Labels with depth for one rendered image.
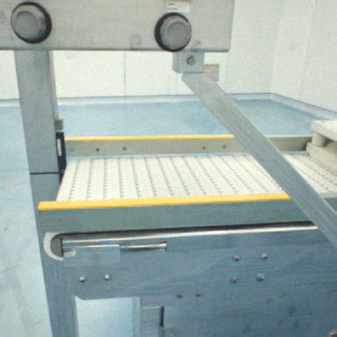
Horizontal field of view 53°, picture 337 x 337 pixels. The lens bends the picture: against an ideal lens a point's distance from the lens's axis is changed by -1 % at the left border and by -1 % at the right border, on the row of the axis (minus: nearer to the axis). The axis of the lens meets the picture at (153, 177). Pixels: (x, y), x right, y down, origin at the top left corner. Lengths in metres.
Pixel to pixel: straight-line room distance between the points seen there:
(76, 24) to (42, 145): 0.40
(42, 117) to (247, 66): 5.60
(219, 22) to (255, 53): 5.86
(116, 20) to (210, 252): 0.30
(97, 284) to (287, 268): 0.27
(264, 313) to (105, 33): 0.51
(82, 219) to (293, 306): 0.41
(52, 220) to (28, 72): 0.33
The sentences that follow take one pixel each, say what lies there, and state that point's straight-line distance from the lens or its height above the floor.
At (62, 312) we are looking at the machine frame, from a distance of 0.91.
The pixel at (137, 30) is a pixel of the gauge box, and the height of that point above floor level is 1.03.
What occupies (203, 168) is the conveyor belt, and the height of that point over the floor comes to 0.80.
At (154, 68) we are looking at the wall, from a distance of 5.57.
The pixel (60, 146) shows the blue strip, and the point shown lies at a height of 0.83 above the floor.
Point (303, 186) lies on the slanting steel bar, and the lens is 0.38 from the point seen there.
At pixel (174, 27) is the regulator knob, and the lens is 0.31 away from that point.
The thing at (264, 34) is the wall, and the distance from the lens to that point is 6.26.
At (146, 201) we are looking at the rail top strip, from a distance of 0.41.
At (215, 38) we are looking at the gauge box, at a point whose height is 1.03.
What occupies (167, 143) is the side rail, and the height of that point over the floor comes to 0.83.
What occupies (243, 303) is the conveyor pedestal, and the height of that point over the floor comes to 0.62.
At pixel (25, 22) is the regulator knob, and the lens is 0.32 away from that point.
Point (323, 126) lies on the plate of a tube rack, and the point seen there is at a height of 0.87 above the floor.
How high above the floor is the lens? 1.03
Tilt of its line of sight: 23 degrees down
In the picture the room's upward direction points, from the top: 1 degrees clockwise
